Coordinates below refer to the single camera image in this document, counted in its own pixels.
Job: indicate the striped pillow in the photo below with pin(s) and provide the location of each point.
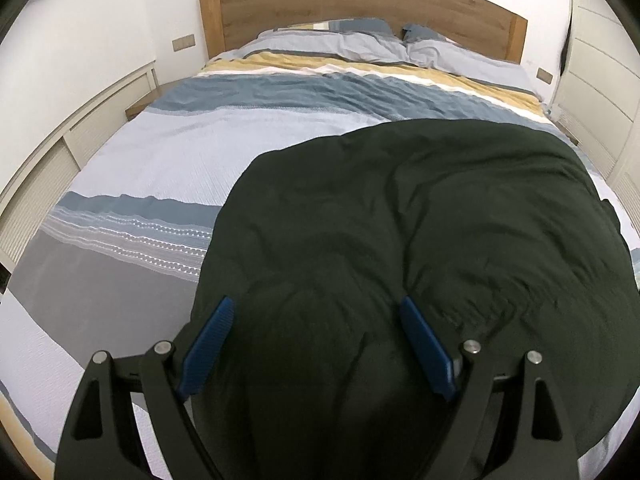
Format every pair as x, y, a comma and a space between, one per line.
325, 40
450, 52

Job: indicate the white slatted wall cabinet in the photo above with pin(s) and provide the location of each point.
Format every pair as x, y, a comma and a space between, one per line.
65, 145

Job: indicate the wooden nightstand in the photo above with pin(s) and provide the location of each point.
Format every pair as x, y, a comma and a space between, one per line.
145, 105

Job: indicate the striped duvet bed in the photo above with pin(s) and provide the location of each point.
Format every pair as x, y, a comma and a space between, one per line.
150, 160

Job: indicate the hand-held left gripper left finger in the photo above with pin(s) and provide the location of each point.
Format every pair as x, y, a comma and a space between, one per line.
207, 345

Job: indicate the black puffer jacket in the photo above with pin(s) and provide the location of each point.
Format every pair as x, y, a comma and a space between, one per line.
400, 235

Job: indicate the white wardrobe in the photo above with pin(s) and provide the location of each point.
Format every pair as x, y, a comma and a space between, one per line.
605, 85

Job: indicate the wall switch plate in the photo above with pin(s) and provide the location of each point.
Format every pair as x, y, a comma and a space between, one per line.
545, 74
184, 42

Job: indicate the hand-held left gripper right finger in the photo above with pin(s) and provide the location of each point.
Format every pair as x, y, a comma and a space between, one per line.
430, 345

